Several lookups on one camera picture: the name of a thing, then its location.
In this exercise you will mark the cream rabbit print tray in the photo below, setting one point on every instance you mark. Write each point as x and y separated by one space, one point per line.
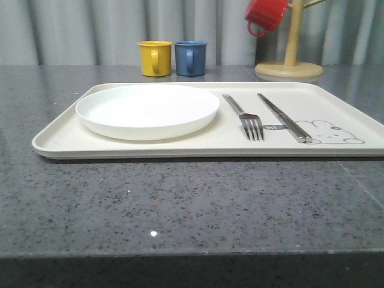
337 129

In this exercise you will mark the red mug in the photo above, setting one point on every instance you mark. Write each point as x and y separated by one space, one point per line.
267 14

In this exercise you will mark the white round plate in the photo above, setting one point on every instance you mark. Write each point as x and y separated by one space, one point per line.
148 111

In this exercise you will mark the yellow mug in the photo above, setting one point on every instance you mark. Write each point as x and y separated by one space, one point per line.
156 58

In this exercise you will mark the grey curtain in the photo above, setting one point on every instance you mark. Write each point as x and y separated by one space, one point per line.
107 32

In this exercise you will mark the wooden mug tree stand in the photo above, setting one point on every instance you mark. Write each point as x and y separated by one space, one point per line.
291 67

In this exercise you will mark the silver fork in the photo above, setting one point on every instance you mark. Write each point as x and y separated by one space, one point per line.
251 123

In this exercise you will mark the blue mug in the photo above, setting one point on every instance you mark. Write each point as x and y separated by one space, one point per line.
190 58

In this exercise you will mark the silver chopstick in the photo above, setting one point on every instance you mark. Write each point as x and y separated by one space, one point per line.
280 120
292 123

